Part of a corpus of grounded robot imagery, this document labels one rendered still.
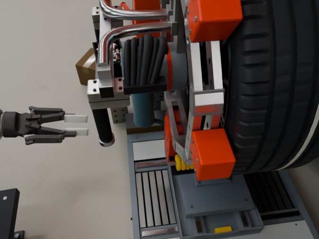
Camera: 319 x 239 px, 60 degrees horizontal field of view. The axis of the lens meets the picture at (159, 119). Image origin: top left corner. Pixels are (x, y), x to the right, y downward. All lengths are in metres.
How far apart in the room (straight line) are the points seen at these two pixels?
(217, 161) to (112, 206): 1.00
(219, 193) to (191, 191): 0.12
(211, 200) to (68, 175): 0.80
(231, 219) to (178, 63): 0.81
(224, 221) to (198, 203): 0.15
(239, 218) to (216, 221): 0.10
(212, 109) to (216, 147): 0.08
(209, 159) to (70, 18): 2.52
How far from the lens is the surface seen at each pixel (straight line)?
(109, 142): 0.75
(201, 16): 0.49
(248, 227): 1.32
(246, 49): 0.54
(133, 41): 0.59
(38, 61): 2.45
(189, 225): 1.30
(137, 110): 1.06
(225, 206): 1.27
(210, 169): 0.59
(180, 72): 0.76
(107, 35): 0.67
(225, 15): 0.50
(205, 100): 0.56
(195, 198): 1.26
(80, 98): 2.01
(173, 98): 1.05
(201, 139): 0.60
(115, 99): 0.62
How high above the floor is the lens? 1.36
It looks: 49 degrees down
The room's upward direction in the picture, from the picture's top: straight up
